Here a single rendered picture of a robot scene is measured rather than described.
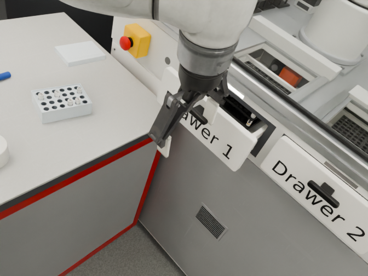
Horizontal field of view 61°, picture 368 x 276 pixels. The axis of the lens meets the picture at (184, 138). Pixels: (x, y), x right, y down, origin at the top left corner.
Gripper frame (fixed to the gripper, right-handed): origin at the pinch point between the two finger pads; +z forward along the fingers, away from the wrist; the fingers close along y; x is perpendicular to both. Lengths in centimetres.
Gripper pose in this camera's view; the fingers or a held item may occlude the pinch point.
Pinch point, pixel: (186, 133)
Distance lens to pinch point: 66.9
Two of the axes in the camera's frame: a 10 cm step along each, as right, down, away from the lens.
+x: -6.8, -6.4, 3.5
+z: -1.3, 5.8, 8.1
